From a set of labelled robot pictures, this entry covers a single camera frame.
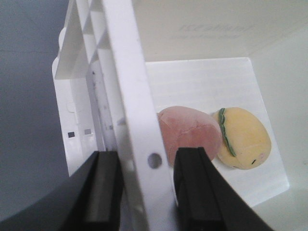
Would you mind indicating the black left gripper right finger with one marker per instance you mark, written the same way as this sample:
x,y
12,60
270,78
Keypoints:
x,y
206,202

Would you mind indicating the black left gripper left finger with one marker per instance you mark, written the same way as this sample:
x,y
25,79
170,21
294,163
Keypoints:
x,y
88,201

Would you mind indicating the yellow plush toy green trim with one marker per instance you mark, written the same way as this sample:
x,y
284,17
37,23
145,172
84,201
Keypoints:
x,y
246,143

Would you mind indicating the pink plush ball toy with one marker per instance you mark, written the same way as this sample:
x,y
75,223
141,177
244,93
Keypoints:
x,y
186,127

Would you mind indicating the white plastic Totelife crate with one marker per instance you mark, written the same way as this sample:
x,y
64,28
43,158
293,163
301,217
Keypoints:
x,y
120,62

